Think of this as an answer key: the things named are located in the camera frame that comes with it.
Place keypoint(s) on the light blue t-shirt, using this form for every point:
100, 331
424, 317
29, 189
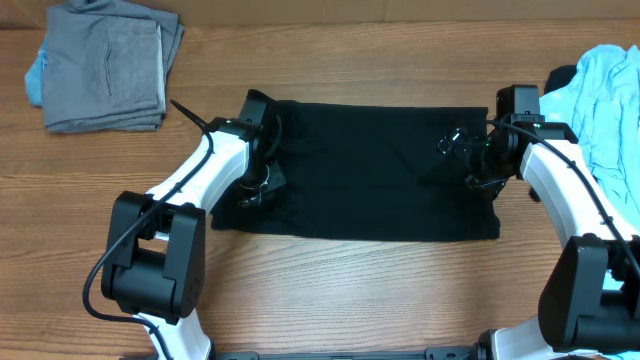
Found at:
601, 106

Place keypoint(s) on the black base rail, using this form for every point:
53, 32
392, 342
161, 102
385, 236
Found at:
340, 356

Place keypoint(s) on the black polo shirt with logo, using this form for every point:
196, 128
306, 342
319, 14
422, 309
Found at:
366, 173

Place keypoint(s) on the folded grey trousers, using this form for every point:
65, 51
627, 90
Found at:
107, 66

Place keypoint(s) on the black garment under blue shirt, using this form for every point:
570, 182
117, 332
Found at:
559, 77

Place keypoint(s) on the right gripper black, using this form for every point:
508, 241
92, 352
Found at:
469, 139

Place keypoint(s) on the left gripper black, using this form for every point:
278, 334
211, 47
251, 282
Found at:
277, 178

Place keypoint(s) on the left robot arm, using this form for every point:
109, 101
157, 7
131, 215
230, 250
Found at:
154, 263

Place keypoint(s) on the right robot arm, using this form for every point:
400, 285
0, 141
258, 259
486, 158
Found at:
590, 303

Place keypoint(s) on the folded blue garment under trousers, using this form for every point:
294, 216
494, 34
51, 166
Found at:
33, 79

